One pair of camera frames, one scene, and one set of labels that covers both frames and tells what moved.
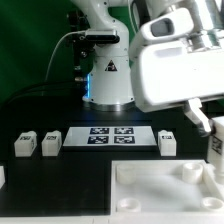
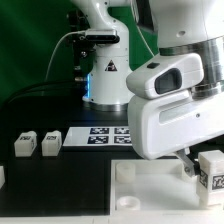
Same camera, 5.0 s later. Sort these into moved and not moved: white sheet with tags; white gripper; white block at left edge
Moved: white gripper
Not moved: white sheet with tags; white block at left edge
